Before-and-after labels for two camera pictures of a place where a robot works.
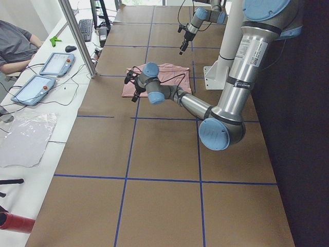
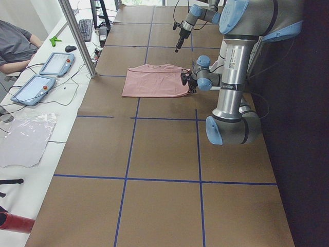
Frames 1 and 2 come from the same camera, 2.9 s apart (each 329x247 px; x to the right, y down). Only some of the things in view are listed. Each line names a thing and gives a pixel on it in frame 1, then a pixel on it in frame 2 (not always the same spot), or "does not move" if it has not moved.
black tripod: x=10 y=181 does not move
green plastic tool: x=53 y=39 does not move
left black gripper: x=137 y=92 to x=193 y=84
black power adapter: x=103 y=35 does not move
